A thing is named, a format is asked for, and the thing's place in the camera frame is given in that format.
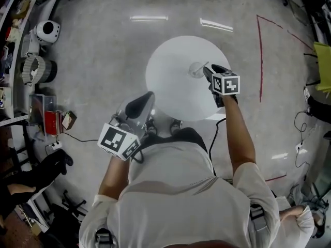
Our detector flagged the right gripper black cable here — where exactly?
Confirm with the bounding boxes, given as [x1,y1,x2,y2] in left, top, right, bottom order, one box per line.
[208,117,228,177]

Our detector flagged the short red floor tape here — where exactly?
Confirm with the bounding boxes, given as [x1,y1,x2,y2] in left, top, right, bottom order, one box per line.
[264,174,288,183]

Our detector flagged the person's left forearm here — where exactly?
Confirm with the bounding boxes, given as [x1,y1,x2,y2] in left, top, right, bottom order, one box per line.
[97,153,130,204]

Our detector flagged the red box on floor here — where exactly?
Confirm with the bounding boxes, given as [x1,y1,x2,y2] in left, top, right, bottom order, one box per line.
[43,110,64,136]

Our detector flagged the person's shoe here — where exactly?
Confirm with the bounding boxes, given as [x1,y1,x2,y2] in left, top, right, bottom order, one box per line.
[145,118,158,136]
[170,118,184,134]

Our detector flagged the person's left shoe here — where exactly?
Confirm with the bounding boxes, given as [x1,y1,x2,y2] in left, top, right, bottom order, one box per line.
[145,118,158,136]

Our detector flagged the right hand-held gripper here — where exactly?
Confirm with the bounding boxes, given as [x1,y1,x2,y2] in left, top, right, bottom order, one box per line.
[203,64,241,109]

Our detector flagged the white shelf rack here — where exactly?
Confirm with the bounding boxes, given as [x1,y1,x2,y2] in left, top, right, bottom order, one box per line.
[0,0,62,127]

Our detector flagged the clear wine glass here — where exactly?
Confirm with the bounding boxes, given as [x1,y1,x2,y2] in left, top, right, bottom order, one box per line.
[188,61,205,78]

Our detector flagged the long red floor tape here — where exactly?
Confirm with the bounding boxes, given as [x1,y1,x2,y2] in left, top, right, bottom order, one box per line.
[255,14,315,103]

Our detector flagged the clear plastic box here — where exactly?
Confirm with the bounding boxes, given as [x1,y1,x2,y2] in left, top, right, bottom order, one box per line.
[27,94,57,127]

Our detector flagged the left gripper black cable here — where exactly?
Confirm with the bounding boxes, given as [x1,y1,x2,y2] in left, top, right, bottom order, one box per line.
[130,148,145,164]

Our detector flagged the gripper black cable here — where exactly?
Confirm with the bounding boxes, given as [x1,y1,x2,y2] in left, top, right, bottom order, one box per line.
[208,117,228,177]
[130,148,145,164]

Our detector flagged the grey shoulder strap buckle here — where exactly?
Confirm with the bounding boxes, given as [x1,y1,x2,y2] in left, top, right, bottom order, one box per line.
[95,228,115,246]
[249,204,267,233]

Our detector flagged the person's right shoe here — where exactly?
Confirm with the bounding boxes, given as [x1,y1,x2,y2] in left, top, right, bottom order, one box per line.
[170,118,184,134]

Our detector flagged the white round helmet-shaped appliance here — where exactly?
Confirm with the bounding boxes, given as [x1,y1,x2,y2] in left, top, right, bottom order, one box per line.
[34,20,62,46]

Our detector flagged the person's white shirt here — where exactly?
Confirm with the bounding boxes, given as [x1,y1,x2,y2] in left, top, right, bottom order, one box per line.
[78,140,281,248]

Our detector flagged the small brown box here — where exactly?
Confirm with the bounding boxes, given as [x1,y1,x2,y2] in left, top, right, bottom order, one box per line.
[61,111,78,130]

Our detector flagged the person's black shorts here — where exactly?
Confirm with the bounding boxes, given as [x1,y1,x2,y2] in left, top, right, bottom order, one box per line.
[140,127,208,152]

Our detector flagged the round white table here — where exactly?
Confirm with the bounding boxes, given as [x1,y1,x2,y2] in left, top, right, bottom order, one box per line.
[145,35,232,122]

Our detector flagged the black power strip cable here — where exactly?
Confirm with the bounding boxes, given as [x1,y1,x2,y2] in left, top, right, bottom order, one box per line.
[55,131,100,145]

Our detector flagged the person's right forearm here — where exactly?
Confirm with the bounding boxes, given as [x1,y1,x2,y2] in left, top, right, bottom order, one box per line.
[221,97,257,176]

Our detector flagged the black chair wheel base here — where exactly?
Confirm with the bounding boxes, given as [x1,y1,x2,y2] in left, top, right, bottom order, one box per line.
[61,189,88,219]

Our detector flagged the grey right shoulder strap buckle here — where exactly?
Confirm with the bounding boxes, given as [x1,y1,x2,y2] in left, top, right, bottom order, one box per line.
[249,204,267,233]

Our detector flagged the long black floor cable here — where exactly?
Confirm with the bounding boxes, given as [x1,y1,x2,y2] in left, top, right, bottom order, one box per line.
[294,111,311,169]

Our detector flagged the yellow-green chair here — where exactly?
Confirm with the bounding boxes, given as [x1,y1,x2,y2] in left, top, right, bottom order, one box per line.
[312,41,331,93]

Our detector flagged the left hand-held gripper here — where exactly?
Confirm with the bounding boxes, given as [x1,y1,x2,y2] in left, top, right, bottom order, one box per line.
[97,91,156,162]

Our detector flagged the grey left shoulder strap buckle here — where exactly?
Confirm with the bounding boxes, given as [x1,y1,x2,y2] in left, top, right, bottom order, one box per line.
[95,228,115,246]

